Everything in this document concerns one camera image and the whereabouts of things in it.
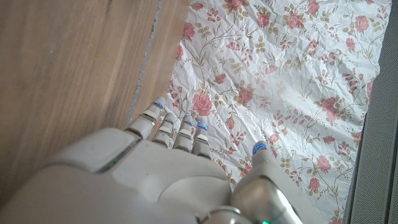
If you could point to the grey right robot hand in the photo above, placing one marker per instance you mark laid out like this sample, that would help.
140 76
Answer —
149 174

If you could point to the floral backdrop cloth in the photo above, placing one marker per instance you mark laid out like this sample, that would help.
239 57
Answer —
280 77

